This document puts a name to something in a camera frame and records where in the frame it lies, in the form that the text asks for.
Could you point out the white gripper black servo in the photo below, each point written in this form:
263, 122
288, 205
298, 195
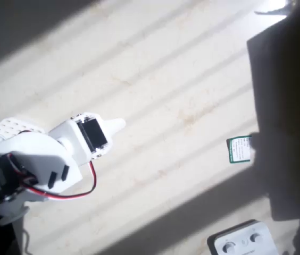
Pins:
94, 133

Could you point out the white perforated base plate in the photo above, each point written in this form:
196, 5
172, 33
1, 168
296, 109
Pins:
9, 127

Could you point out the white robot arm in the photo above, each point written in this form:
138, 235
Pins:
33, 156

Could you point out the white device with two knobs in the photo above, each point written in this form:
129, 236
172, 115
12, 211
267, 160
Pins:
245, 239

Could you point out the green bordered printed card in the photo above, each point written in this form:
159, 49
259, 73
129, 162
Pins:
239, 151

